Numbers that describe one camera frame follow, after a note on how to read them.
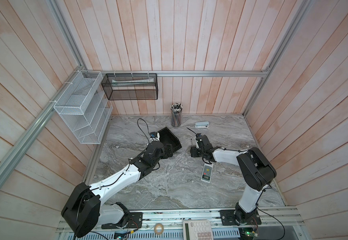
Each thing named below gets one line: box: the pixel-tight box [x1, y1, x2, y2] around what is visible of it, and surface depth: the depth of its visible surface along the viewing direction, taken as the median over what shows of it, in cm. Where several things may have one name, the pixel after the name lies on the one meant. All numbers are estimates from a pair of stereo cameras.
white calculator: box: [183, 219, 214, 240], surface depth 70 cm
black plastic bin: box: [157, 126, 182, 153], surface depth 103 cm
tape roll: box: [154, 223, 164, 236], surface depth 72 cm
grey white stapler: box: [194, 121, 209, 128], surface depth 113 cm
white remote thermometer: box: [201, 162, 214, 183], surface depth 90 cm
